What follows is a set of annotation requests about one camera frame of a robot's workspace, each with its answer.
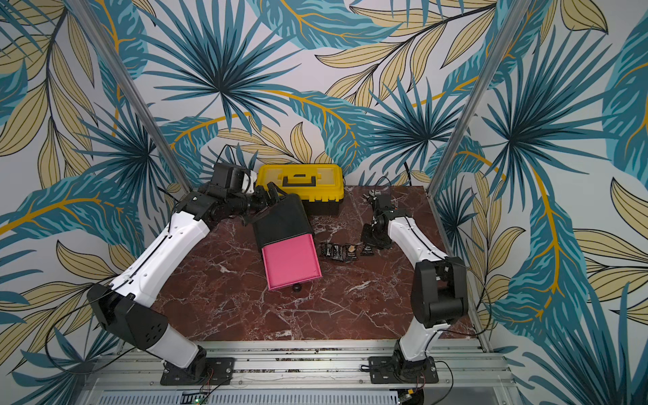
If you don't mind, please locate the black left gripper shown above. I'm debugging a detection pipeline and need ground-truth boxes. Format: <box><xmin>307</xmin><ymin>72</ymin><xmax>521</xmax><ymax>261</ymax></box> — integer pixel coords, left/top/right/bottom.
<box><xmin>228</xmin><ymin>181</ymin><xmax>290</xmax><ymax>224</ymax></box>

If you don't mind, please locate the black cookie packet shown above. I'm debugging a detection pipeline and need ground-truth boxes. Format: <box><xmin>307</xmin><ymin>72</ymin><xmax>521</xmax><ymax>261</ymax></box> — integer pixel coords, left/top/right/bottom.
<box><xmin>337</xmin><ymin>244</ymin><xmax>358</xmax><ymax>263</ymax></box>
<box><xmin>318</xmin><ymin>242</ymin><xmax>340</xmax><ymax>261</ymax></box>
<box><xmin>360</xmin><ymin>244</ymin><xmax>375</xmax><ymax>257</ymax></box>

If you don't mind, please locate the black drawer cabinet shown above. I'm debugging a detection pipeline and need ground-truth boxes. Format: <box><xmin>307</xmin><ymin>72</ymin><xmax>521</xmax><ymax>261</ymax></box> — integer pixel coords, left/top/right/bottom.
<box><xmin>251</xmin><ymin>194</ymin><xmax>314</xmax><ymax>250</ymax></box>

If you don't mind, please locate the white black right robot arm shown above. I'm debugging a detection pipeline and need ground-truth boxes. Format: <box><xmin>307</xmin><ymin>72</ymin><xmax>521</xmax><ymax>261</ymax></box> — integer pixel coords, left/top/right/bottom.
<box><xmin>361</xmin><ymin>192</ymin><xmax>468</xmax><ymax>382</ymax></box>

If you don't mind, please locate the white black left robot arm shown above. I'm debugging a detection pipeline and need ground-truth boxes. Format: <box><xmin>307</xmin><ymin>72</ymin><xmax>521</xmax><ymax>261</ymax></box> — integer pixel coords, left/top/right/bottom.
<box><xmin>88</xmin><ymin>163</ymin><xmax>282</xmax><ymax>375</ymax></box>

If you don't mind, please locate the yellow black toolbox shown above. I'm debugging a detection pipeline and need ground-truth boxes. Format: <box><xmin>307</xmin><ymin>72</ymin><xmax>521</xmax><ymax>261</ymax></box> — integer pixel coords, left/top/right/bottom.
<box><xmin>256</xmin><ymin>164</ymin><xmax>344</xmax><ymax>216</ymax></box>

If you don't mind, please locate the aluminium front rail base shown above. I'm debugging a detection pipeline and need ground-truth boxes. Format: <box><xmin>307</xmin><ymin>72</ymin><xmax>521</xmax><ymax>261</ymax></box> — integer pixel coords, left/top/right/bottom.
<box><xmin>76</xmin><ymin>339</ymin><xmax>521</xmax><ymax>404</ymax></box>

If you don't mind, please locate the aluminium left corner post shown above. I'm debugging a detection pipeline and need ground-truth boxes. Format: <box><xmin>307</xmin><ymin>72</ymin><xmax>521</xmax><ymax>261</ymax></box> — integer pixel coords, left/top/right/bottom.
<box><xmin>67</xmin><ymin>0</ymin><xmax>192</xmax><ymax>193</ymax></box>

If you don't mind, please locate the aluminium corner post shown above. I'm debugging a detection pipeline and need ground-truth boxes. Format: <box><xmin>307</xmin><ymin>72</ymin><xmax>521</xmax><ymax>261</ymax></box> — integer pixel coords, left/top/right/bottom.
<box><xmin>426</xmin><ymin>0</ymin><xmax>533</xmax><ymax>197</ymax></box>
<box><xmin>67</xmin><ymin>0</ymin><xmax>192</xmax><ymax>193</ymax></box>

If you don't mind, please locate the aluminium right corner post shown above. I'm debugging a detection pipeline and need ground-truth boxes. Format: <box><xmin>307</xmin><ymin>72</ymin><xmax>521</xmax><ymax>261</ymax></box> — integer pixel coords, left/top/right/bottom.
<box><xmin>426</xmin><ymin>0</ymin><xmax>533</xmax><ymax>197</ymax></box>

